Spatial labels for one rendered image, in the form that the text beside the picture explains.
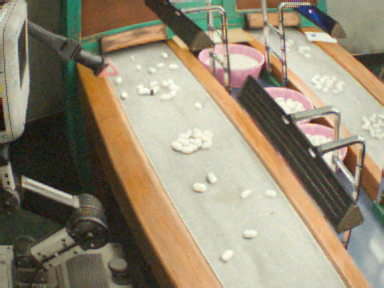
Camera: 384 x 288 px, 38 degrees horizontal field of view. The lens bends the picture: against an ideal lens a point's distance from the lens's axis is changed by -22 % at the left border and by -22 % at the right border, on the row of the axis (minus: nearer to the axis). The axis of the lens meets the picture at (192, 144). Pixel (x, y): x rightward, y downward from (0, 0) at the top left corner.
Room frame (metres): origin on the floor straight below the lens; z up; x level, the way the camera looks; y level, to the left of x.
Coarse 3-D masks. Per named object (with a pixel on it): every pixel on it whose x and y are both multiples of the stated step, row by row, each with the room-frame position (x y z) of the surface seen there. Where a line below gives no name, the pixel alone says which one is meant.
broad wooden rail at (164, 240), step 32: (96, 96) 2.14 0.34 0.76; (96, 128) 1.96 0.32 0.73; (128, 128) 1.89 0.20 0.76; (128, 160) 1.70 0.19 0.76; (128, 192) 1.53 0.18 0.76; (160, 192) 1.53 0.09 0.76; (128, 224) 1.59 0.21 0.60; (160, 224) 1.38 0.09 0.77; (160, 256) 1.24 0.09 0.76; (192, 256) 1.24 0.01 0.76
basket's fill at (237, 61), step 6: (222, 54) 2.51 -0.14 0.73; (234, 54) 2.51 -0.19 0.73; (222, 60) 2.44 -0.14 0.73; (234, 60) 2.44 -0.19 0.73; (240, 60) 2.44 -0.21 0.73; (246, 60) 2.44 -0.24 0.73; (252, 60) 2.45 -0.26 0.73; (216, 66) 2.39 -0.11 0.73; (234, 66) 2.37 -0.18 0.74; (240, 66) 2.38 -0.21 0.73; (246, 66) 2.38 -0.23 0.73; (252, 66) 2.38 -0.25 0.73
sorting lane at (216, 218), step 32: (128, 64) 2.45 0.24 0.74; (128, 96) 2.16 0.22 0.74; (160, 96) 2.13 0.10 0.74; (192, 96) 2.12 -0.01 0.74; (160, 128) 1.91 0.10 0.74; (192, 128) 1.90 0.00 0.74; (224, 128) 1.89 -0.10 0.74; (160, 160) 1.73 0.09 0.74; (192, 160) 1.72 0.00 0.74; (224, 160) 1.71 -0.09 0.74; (256, 160) 1.70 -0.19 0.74; (192, 192) 1.56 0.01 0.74; (224, 192) 1.55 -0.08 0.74; (256, 192) 1.54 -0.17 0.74; (192, 224) 1.41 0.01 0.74; (224, 224) 1.40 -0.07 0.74; (256, 224) 1.38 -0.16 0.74; (288, 224) 1.36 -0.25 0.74; (256, 256) 1.24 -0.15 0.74; (288, 256) 1.22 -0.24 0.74; (320, 256) 1.19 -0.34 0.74
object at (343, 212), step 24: (240, 96) 1.50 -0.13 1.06; (264, 96) 1.42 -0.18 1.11; (264, 120) 1.37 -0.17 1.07; (288, 120) 1.29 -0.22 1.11; (288, 144) 1.25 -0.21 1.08; (312, 144) 1.19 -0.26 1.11; (312, 168) 1.13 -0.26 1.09; (312, 192) 1.08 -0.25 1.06; (336, 192) 1.01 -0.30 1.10; (336, 216) 0.96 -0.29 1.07; (360, 216) 0.95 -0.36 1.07
